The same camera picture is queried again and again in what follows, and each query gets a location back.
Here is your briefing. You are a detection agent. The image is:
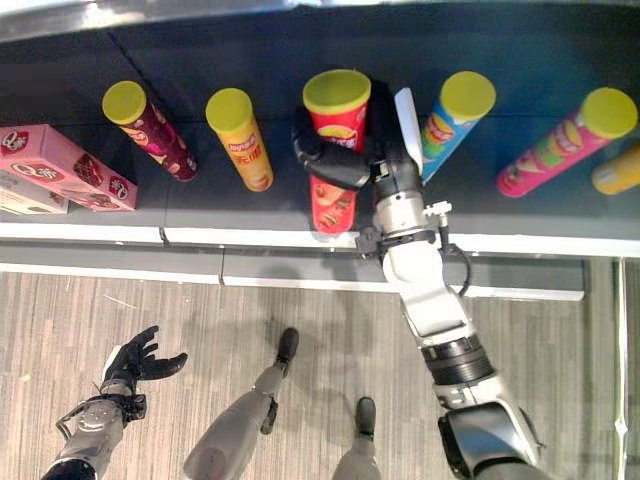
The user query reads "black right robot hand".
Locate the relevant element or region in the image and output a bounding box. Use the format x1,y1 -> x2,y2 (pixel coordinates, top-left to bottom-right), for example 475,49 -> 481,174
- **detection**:
291,78 -> 425,192

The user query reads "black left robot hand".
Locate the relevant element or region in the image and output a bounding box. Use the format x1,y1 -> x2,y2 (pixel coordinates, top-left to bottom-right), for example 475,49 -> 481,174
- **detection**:
101,325 -> 189,395

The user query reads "red chips can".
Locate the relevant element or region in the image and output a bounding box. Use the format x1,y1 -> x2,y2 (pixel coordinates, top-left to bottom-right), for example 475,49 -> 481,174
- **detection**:
302,69 -> 372,237

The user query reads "dark shelf with white edge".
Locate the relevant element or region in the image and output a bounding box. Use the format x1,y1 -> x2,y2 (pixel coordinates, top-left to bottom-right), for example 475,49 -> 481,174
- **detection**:
0,0 -> 640,302

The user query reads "orange-yellow chips can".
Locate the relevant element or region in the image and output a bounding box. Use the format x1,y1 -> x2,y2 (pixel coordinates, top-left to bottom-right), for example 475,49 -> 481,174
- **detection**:
205,87 -> 275,193

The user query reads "silver left robot leg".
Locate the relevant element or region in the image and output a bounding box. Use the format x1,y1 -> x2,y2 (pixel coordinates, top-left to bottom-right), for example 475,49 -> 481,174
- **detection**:
183,327 -> 301,480

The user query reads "silver robot leg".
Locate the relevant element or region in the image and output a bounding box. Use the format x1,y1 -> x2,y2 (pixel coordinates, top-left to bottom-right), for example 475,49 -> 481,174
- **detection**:
183,327 -> 301,480
331,396 -> 377,480

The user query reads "blue chips can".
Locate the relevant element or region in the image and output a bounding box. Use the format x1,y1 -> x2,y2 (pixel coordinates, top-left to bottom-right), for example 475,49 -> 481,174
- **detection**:
418,70 -> 497,185

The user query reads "maroon chips can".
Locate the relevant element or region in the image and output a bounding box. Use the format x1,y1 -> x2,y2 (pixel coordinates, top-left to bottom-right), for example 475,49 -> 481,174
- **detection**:
102,80 -> 199,183

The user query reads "beige snack box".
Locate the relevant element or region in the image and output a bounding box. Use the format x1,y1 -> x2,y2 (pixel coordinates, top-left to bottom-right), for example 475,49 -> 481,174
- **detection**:
0,169 -> 70,216

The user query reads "pink snack box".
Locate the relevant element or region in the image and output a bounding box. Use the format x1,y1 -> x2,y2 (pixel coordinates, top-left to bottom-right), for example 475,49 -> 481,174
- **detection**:
0,123 -> 139,213

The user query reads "pink chips can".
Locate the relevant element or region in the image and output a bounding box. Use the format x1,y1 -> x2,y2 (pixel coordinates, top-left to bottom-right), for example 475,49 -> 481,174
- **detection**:
495,87 -> 639,199

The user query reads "silver right robot leg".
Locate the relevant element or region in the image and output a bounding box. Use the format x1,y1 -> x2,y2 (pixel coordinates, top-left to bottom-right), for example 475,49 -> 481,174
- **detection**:
331,396 -> 377,480

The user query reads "plain yellow chips can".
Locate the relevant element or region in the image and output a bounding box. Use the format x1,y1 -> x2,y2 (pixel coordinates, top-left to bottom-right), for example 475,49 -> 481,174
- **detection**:
591,143 -> 640,196

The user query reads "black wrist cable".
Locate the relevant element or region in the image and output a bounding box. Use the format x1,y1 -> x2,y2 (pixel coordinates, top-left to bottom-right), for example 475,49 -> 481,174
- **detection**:
437,212 -> 473,296

